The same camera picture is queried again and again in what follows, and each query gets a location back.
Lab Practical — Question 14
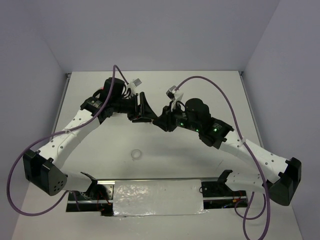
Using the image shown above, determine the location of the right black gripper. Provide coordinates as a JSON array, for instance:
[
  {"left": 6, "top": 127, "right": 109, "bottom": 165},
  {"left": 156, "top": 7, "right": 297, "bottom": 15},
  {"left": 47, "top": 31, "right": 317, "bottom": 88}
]
[{"left": 152, "top": 100, "right": 201, "bottom": 132}]

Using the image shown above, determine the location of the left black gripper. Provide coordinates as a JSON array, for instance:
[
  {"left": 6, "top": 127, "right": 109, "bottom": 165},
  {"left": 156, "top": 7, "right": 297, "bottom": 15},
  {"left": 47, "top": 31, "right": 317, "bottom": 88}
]
[{"left": 112, "top": 91, "right": 158, "bottom": 124}]

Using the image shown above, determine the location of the clear tape roll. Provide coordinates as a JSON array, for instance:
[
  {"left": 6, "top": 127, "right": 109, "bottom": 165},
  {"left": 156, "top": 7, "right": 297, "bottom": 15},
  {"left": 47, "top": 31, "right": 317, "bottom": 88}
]
[{"left": 130, "top": 149, "right": 143, "bottom": 161}]

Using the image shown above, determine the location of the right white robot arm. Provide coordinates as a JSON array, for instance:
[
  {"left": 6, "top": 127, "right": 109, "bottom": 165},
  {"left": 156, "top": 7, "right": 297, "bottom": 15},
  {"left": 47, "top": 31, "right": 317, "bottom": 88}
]
[{"left": 152, "top": 98, "right": 302, "bottom": 206}]

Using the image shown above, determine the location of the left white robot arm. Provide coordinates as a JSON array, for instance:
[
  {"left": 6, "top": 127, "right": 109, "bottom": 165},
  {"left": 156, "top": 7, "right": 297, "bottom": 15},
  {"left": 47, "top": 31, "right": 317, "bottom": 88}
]
[{"left": 22, "top": 77, "right": 157, "bottom": 200}]

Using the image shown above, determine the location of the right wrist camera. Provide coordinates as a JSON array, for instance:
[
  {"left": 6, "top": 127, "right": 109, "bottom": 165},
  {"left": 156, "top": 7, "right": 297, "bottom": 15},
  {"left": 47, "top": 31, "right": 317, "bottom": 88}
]
[{"left": 166, "top": 85, "right": 184, "bottom": 112}]

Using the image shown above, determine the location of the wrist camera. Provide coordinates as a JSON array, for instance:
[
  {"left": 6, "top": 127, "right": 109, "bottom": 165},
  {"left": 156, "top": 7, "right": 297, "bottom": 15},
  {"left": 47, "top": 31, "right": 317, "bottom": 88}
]
[
  {"left": 166, "top": 85, "right": 184, "bottom": 112},
  {"left": 127, "top": 78, "right": 142, "bottom": 95}
]

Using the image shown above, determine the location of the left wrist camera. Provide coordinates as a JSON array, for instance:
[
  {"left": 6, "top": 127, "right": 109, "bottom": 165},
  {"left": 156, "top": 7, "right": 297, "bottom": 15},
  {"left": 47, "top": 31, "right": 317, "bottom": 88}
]
[{"left": 127, "top": 78, "right": 142, "bottom": 95}]

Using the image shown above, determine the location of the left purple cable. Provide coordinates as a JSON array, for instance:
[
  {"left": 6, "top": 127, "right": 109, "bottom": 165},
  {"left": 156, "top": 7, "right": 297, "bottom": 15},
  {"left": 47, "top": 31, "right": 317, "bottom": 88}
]
[{"left": 6, "top": 64, "right": 132, "bottom": 216}]

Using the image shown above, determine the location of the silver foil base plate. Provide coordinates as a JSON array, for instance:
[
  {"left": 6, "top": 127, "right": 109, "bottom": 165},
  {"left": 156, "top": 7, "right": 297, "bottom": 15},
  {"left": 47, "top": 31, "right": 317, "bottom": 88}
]
[{"left": 66, "top": 178, "right": 247, "bottom": 217}]

